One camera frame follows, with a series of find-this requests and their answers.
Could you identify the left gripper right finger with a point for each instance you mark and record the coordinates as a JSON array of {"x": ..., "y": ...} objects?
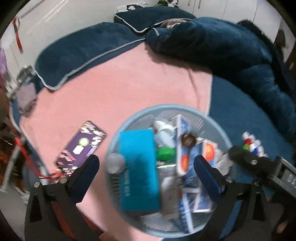
[{"x": 241, "y": 209}]

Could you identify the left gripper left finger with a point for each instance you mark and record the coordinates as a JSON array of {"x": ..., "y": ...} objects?
[{"x": 51, "y": 211}]

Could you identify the light green cap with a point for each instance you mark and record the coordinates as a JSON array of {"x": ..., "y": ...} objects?
[{"x": 166, "y": 154}]

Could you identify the large white lid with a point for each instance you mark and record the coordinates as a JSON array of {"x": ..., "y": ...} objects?
[{"x": 164, "y": 139}]

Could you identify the green flip cap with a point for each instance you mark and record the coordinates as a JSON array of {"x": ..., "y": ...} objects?
[{"x": 246, "y": 147}]

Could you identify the red cap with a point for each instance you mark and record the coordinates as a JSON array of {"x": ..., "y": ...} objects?
[{"x": 248, "y": 141}]

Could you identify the blue orange medicine box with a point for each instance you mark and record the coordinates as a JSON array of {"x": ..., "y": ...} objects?
[{"x": 209, "y": 152}]

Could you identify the smartphone purple screen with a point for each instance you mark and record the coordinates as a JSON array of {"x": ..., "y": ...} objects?
[{"x": 80, "y": 147}]

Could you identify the silver grey box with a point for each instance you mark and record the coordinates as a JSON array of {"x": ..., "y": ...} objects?
[{"x": 170, "y": 197}]

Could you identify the dark blue plush blanket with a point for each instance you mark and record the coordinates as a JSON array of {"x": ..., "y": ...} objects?
[{"x": 239, "y": 53}]

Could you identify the cyan box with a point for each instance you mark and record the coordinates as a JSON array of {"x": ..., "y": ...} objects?
[{"x": 138, "y": 183}]

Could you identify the pink bed sheet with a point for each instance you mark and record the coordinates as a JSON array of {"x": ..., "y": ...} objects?
[{"x": 108, "y": 94}]

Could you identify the dark blue pillow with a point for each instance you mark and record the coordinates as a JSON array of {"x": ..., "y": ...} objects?
[{"x": 77, "y": 52}]

